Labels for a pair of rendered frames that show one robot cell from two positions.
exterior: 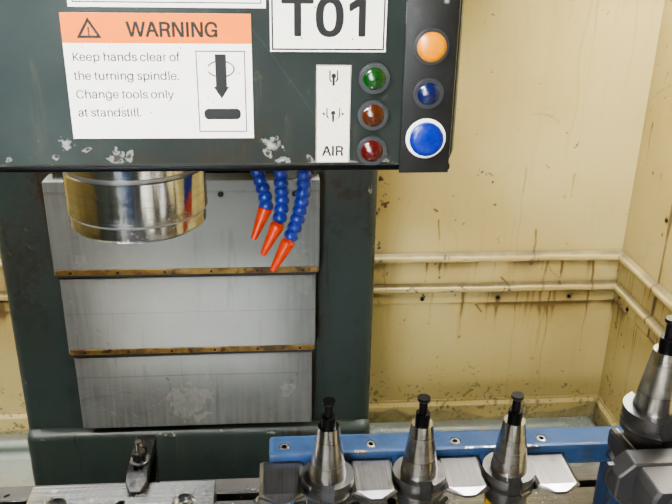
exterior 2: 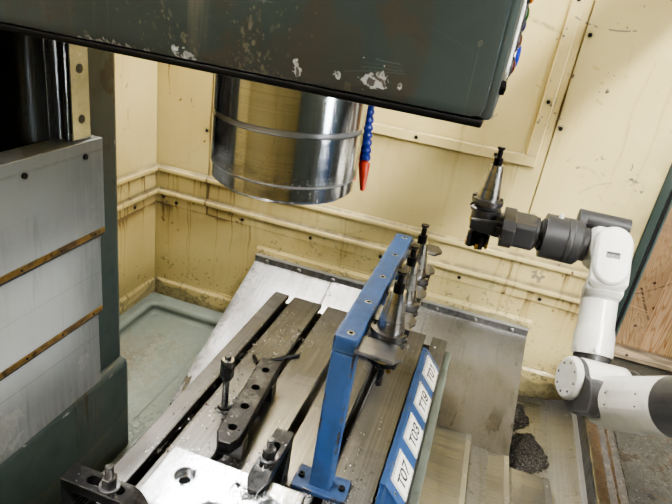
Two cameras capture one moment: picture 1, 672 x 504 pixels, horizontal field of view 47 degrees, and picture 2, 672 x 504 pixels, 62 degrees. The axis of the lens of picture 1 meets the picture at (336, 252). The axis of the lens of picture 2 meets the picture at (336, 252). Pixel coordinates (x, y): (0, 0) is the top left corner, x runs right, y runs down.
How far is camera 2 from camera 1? 0.99 m
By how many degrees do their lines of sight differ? 65
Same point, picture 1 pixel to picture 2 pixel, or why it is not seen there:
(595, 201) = (140, 129)
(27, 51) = not seen: outside the picture
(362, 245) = (112, 196)
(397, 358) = not seen: hidden behind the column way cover
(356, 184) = (106, 138)
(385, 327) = not seen: hidden behind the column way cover
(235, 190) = (37, 167)
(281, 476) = (376, 347)
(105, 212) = (348, 167)
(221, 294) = (27, 293)
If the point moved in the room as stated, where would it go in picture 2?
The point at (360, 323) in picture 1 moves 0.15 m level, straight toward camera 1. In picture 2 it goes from (114, 271) to (172, 293)
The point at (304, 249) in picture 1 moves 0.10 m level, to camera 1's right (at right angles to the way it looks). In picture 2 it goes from (94, 213) to (133, 198)
